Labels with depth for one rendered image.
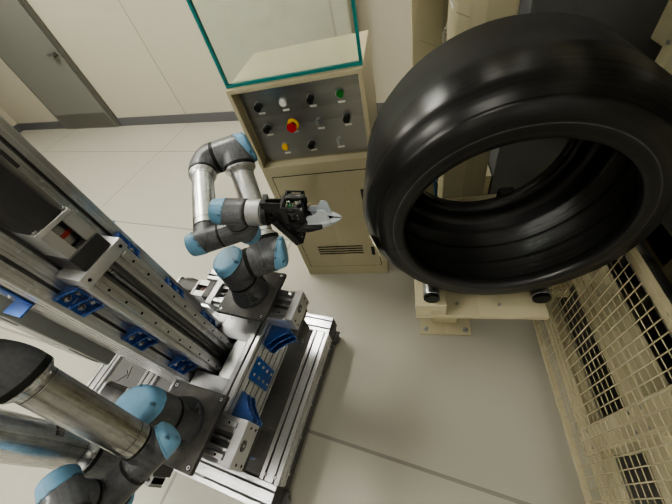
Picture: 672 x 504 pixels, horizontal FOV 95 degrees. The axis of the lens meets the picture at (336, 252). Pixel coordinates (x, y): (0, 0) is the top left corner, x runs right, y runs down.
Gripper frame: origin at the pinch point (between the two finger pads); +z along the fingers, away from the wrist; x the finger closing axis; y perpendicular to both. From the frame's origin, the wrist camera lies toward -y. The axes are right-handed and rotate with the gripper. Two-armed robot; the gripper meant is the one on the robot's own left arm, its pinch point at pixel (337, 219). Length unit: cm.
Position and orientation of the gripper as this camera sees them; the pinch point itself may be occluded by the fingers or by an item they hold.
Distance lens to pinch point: 84.8
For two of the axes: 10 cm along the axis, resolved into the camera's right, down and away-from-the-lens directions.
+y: -0.8, -6.2, -7.8
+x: 1.2, -7.8, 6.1
